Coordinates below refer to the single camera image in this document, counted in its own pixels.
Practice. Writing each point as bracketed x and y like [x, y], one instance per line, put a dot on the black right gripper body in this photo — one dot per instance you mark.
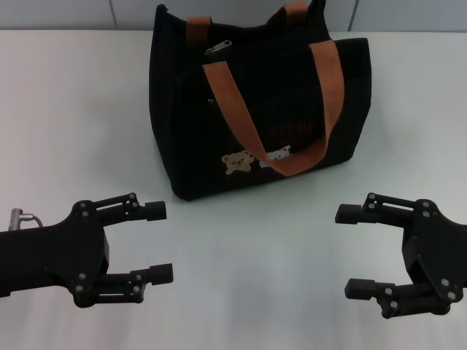
[438, 248]

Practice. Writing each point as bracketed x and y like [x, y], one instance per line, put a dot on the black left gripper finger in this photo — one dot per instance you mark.
[160, 274]
[155, 210]

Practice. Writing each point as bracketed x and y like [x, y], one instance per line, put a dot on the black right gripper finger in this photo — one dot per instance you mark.
[350, 214]
[359, 288]

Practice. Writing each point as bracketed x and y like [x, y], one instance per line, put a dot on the silver metal zipper pull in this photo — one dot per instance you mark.
[219, 47]

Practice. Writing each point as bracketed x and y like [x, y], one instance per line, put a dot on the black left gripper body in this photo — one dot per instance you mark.
[54, 255]

